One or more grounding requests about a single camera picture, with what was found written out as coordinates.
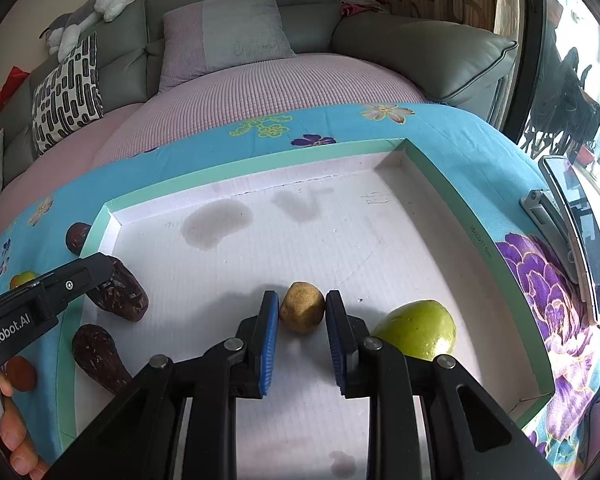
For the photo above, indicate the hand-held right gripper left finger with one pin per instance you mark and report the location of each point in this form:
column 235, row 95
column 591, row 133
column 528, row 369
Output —
column 270, row 345

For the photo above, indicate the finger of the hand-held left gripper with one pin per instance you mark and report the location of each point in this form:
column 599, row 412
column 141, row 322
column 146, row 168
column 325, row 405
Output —
column 80, row 277

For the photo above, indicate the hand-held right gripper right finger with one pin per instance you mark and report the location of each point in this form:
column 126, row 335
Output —
column 334, row 345

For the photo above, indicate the wrinkled red date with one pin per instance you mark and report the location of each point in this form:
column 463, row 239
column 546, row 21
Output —
column 97, row 352
column 77, row 237
column 125, row 297

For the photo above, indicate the orange tangerine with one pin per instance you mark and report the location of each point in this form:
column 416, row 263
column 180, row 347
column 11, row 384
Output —
column 20, row 374

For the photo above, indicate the yellow-brown dried fruit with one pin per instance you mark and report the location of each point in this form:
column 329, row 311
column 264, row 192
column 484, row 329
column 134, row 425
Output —
column 302, row 310

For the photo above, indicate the green apple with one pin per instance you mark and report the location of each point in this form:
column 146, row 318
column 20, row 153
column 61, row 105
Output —
column 420, row 327

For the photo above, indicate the teal cardboard box tray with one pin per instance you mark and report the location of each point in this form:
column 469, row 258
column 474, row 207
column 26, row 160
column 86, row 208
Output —
column 305, row 240

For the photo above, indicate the person's left hand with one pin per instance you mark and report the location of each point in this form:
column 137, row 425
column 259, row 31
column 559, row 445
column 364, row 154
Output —
column 12, row 432

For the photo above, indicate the small yellow-green fruit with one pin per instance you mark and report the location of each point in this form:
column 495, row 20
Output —
column 24, row 278

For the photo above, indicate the black and white patterned pillow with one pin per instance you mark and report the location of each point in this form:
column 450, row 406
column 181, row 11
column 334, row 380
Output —
column 65, row 100

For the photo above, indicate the red bag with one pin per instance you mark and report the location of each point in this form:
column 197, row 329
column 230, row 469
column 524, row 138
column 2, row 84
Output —
column 10, row 87

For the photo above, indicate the silver phone stand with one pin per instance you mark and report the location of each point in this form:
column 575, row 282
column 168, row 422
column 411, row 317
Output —
column 545, row 210

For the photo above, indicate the pink bed sheet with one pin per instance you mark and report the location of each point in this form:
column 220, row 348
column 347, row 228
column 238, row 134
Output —
column 280, row 85

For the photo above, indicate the grey and white plush toy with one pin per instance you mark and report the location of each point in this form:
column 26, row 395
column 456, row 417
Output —
column 90, row 10

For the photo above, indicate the black smartphone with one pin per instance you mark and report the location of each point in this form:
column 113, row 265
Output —
column 587, row 240

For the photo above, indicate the lilac and grey pillow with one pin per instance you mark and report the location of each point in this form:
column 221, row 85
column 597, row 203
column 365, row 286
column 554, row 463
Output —
column 230, row 35

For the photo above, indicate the grey sofa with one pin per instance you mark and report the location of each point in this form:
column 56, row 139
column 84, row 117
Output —
column 420, row 55

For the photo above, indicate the dark chair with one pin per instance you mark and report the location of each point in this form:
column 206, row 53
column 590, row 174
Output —
column 565, row 100

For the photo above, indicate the black door frame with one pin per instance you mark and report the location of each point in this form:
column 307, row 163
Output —
column 527, row 60

